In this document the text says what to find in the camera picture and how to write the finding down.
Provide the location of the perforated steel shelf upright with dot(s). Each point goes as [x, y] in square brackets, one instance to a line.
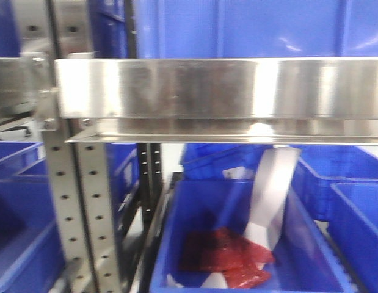
[78, 175]

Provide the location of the stainless steel shelf beam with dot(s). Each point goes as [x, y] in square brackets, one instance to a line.
[318, 100]

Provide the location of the blue bin rear centre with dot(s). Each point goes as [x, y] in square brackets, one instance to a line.
[221, 160]

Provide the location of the black perforated rear upright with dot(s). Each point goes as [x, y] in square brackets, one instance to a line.
[150, 180]

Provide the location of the blue bin behind upright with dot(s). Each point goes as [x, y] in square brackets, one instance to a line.
[123, 172]

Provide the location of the blue bin with red bags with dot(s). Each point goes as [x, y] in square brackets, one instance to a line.
[303, 260]

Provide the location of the red bubble bag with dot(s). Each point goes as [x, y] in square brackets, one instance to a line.
[223, 251]

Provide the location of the large blue upper bin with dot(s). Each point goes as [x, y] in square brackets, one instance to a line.
[210, 29]

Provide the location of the blue bin rear right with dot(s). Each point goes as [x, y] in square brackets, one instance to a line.
[319, 166]

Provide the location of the blue bin upper left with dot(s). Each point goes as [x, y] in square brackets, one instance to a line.
[109, 29]

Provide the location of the blue bin lower right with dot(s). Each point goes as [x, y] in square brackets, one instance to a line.
[353, 225]

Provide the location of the blue bin lower left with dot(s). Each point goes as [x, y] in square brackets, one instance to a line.
[31, 257]

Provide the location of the steel bracket plate left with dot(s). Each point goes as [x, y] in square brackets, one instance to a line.
[27, 91]

